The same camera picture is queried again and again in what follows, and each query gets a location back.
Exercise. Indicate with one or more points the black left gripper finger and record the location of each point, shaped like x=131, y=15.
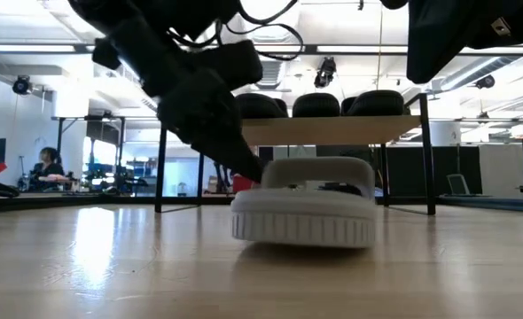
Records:
x=208, y=119
x=235, y=64

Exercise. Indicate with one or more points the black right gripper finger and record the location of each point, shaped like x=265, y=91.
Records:
x=434, y=40

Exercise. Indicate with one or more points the grey rubber slide sandal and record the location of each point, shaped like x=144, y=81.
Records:
x=303, y=221

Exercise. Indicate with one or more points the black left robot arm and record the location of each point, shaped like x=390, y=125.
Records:
x=155, y=13

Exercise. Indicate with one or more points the black ceiling spotlight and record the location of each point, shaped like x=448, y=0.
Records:
x=325, y=73
x=485, y=82
x=22, y=85

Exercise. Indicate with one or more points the red box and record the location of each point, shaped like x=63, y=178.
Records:
x=243, y=184

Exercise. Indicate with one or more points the overhead light bar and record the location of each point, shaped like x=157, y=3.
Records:
x=354, y=49

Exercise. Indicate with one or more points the black background rack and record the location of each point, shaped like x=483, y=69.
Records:
x=104, y=130

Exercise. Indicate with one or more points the black partition panel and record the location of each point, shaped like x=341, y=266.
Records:
x=434, y=168

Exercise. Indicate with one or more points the grey office chair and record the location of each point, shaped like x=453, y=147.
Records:
x=458, y=184

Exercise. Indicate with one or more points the person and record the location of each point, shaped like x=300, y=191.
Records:
x=49, y=170

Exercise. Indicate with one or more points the black aluminium table frame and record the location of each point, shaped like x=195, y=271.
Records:
x=66, y=203

